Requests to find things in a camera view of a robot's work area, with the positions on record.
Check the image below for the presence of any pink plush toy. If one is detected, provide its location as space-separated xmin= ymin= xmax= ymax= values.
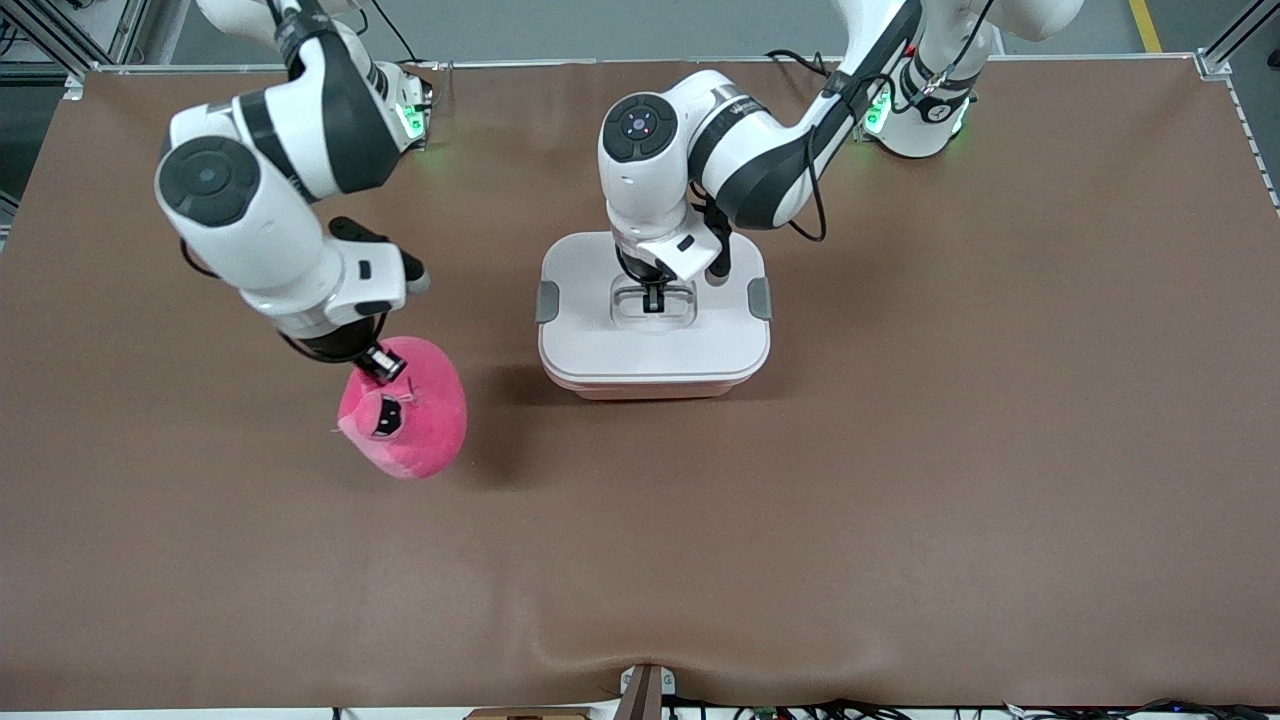
xmin=335 ymin=337 xmax=469 ymax=481

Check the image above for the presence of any pink plastic box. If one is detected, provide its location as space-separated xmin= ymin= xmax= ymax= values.
xmin=545 ymin=372 xmax=766 ymax=402

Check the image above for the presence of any brown table mat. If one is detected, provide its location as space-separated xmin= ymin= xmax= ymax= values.
xmin=0 ymin=58 xmax=1280 ymax=713

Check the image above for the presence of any metal table clamp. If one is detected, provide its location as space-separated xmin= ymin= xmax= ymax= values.
xmin=618 ymin=663 xmax=678 ymax=720

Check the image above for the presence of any black left arm base cable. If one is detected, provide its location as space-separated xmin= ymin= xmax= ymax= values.
xmin=765 ymin=48 xmax=851 ymax=81

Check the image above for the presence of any black arm base cable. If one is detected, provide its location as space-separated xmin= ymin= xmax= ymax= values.
xmin=765 ymin=48 xmax=851 ymax=81
xmin=385 ymin=22 xmax=428 ymax=67

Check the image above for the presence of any black right arm base cable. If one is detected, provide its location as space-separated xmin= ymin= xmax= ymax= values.
xmin=385 ymin=22 xmax=428 ymax=67

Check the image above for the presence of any aluminium frame profile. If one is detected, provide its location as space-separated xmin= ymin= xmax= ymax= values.
xmin=0 ymin=0 xmax=151 ymax=77
xmin=1200 ymin=0 xmax=1280 ymax=81

